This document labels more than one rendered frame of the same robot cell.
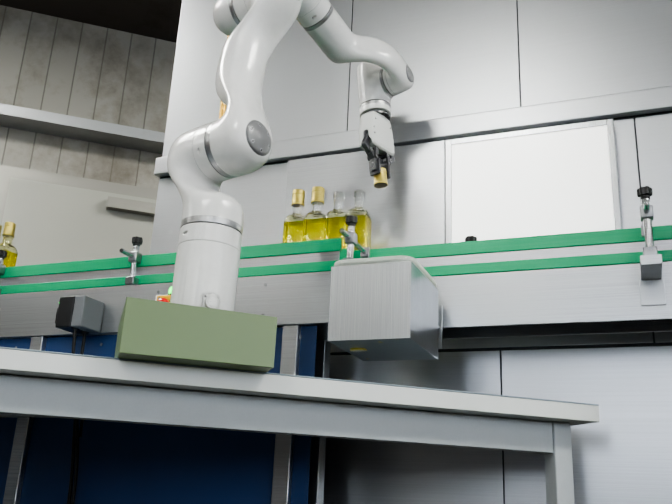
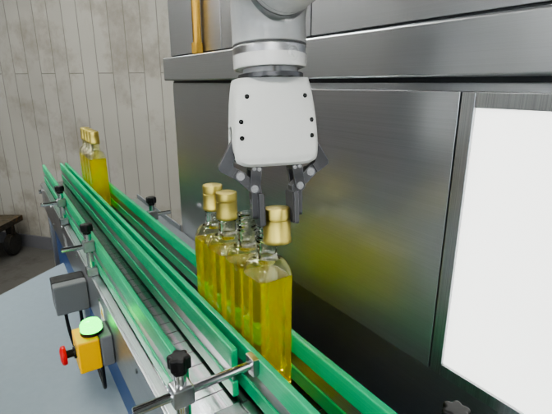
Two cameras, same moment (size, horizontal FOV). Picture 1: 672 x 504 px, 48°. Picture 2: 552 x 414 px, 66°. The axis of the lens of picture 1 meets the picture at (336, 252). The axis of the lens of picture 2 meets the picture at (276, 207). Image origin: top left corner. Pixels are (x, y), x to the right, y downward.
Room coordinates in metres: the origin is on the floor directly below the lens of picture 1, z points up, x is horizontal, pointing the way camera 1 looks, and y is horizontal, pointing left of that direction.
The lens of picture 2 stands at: (1.37, -0.38, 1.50)
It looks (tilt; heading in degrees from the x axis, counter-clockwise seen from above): 16 degrees down; 35
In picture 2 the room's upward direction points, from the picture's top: straight up
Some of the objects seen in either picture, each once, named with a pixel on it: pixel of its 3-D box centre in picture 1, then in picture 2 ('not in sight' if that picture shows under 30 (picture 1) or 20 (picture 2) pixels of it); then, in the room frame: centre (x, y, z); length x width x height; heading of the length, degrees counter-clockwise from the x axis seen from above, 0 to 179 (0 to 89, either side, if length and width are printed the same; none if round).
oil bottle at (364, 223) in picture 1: (357, 247); (267, 320); (1.82, -0.05, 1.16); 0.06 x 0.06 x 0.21; 69
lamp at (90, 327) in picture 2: not in sight; (90, 325); (1.79, 0.38, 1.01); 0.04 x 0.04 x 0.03
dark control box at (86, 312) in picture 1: (79, 315); (70, 292); (1.89, 0.64, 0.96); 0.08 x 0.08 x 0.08; 68
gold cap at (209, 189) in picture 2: (298, 198); (213, 196); (1.89, 0.11, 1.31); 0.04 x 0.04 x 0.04
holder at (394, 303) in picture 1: (389, 317); not in sight; (1.58, -0.12, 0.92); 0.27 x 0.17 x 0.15; 158
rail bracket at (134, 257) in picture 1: (129, 259); (78, 252); (1.87, 0.53, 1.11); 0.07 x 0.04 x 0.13; 158
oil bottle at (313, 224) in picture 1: (314, 250); (229, 290); (1.86, 0.05, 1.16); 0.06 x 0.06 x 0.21; 69
